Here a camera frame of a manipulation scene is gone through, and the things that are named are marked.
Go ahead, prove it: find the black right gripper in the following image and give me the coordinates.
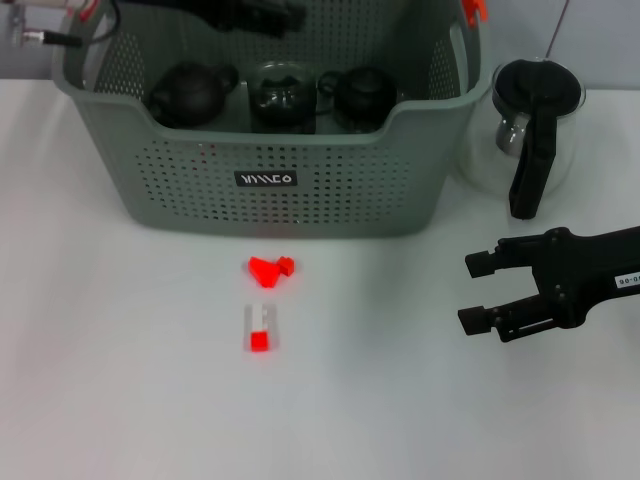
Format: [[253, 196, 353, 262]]
[[457, 224, 640, 344]]

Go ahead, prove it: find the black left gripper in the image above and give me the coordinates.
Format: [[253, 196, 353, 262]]
[[199, 0, 308, 38]]

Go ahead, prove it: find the glass teacup with black sleeve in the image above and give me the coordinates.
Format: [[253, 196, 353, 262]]
[[317, 64, 407, 135], [248, 60, 320, 109], [251, 99, 320, 135]]

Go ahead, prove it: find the large red slope brick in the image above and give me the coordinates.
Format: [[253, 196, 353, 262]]
[[248, 256, 282, 290]]

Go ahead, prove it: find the grey-green perforated storage bin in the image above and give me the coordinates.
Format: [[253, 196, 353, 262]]
[[52, 0, 494, 239]]

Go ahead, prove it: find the black clay teapot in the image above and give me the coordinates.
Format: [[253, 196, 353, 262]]
[[148, 60, 240, 127]]

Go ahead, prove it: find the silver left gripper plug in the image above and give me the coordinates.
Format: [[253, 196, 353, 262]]
[[12, 29, 49, 46]]

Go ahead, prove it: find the glass teapot with black handle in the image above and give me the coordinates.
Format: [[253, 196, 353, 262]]
[[457, 57, 587, 221]]

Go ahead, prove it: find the grey left gripper cable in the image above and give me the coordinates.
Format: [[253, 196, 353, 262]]
[[43, 0, 122, 49]]

